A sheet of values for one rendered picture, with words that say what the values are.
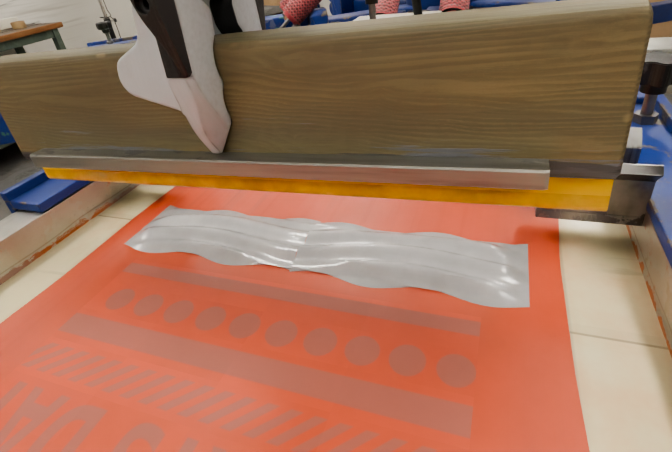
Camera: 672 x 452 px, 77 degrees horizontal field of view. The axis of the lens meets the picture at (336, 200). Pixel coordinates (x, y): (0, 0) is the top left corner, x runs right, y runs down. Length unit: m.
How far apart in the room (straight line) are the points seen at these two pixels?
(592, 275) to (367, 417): 0.19
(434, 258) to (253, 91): 0.19
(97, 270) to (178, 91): 0.24
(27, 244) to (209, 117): 0.29
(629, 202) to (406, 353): 0.19
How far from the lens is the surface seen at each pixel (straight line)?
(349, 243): 0.37
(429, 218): 0.40
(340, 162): 0.23
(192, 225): 0.44
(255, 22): 0.29
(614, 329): 0.33
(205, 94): 0.24
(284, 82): 0.24
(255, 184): 0.29
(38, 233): 0.50
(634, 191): 0.36
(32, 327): 0.42
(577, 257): 0.37
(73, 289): 0.43
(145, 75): 0.27
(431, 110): 0.22
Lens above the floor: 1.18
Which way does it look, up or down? 31 degrees down
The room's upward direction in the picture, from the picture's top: 8 degrees counter-clockwise
